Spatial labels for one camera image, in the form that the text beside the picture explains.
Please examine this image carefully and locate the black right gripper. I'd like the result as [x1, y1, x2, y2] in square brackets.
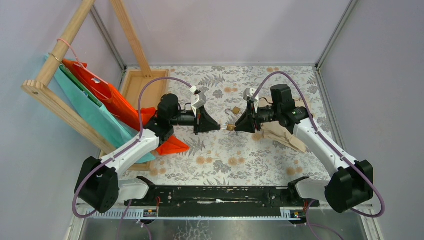
[234, 100, 281, 134]

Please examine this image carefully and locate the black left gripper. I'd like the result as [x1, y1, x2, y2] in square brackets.
[169, 104, 221, 136]

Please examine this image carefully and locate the short shackle brass padlock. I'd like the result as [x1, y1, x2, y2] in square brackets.
[224, 107, 241, 116]

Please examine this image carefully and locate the long shackle brass padlock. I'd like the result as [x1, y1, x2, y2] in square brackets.
[220, 124, 236, 132]

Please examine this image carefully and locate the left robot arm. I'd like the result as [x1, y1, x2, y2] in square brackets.
[73, 92, 221, 213]

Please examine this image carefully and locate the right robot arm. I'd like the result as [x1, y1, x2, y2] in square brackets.
[234, 84, 374, 213]

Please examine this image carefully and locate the beige folded cloth bag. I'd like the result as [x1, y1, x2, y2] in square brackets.
[258, 97, 315, 154]

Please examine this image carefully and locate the wooden tray base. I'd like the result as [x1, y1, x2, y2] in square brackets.
[99, 67, 170, 172]

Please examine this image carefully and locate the teal cloth bag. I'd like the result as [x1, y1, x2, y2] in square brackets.
[54, 67, 139, 148]

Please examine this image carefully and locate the orange cloth bag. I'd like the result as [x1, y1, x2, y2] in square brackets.
[62, 59, 190, 156]

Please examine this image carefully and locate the green bag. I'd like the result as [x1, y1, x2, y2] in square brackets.
[59, 64, 103, 108]

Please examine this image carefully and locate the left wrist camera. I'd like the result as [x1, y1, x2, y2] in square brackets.
[190, 85, 207, 117]

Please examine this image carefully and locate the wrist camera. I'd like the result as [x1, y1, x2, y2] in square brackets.
[243, 87, 260, 112]
[190, 85, 207, 117]

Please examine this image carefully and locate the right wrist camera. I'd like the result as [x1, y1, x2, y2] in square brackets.
[243, 87, 260, 112]

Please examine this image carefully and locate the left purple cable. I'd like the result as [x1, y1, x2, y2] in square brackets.
[71, 76, 198, 220]

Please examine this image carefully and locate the purple cable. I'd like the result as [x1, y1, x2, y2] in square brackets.
[253, 71, 387, 219]
[71, 76, 198, 220]

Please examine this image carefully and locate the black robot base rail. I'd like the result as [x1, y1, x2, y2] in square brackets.
[124, 177, 320, 220]

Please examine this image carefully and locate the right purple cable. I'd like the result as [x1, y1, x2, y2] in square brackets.
[253, 71, 387, 219]

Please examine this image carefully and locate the wooden hanging rack frame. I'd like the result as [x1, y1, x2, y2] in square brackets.
[20, 0, 155, 155]

